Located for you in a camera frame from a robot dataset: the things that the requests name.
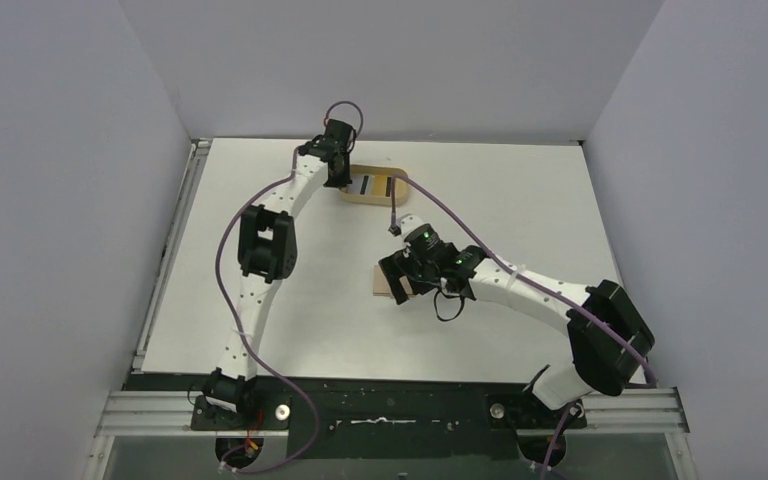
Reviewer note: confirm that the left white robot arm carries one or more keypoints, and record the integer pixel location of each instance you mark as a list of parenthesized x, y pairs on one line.
[(267, 254)]

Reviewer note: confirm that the beige leather card holder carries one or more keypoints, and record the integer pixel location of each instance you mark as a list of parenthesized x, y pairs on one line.
[(396, 285)]

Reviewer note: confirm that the left side aluminium rail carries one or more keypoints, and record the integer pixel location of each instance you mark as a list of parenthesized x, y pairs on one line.
[(200, 149)]

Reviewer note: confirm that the white striped card in tray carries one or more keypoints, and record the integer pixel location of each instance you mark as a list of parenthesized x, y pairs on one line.
[(365, 185)]

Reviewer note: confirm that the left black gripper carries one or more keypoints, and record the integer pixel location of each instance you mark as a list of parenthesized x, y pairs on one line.
[(338, 168)]

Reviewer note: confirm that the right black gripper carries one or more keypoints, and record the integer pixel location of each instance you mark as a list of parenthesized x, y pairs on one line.
[(396, 277)]

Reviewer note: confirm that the yellow striped card in tray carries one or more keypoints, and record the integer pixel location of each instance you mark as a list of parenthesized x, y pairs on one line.
[(383, 186)]

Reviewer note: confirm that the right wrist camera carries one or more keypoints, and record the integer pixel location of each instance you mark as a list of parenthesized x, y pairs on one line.
[(404, 225)]

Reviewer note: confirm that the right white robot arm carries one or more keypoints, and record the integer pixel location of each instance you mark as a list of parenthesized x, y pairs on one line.
[(608, 339)]

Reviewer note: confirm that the oval wooden tray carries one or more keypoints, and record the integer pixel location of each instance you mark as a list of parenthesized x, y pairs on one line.
[(400, 189)]

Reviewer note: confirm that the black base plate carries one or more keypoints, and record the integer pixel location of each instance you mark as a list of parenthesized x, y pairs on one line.
[(379, 419)]

